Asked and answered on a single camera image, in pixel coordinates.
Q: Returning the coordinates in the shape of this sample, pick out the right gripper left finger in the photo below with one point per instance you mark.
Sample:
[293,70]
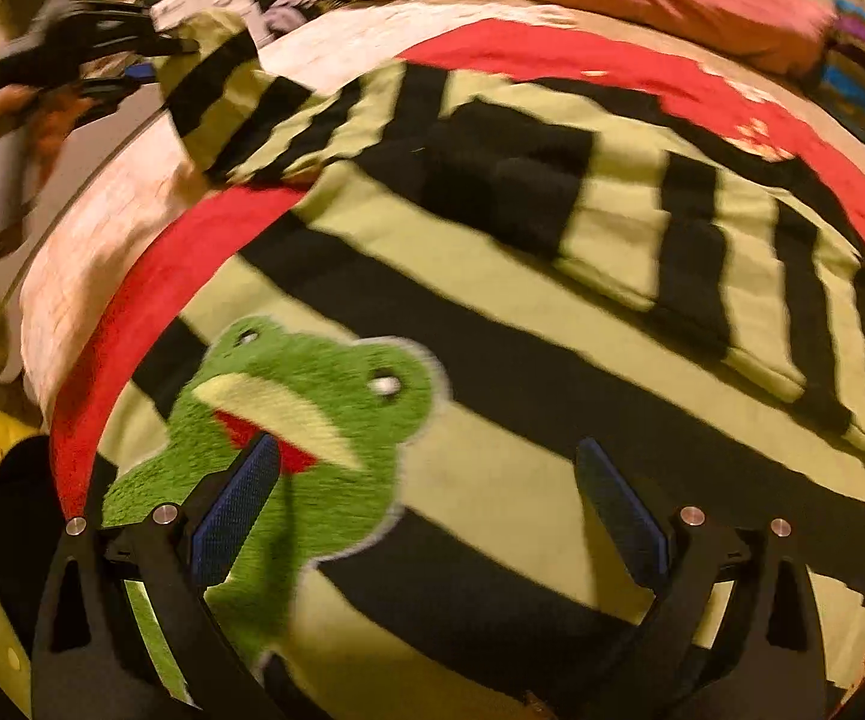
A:
[89,657]

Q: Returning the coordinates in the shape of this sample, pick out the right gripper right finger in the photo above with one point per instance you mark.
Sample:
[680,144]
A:
[733,631]

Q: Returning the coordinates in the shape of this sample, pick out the left hand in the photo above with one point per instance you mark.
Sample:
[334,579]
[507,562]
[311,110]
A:
[51,117]

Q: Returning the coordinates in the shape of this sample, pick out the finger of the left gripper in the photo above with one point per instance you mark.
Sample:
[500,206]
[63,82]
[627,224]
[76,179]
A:
[162,44]

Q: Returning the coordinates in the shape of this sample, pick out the red floral blanket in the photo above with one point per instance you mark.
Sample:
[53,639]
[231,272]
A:
[440,281]

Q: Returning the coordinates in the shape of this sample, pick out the green black striped frog sweater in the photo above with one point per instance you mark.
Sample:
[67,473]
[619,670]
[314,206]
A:
[492,384]

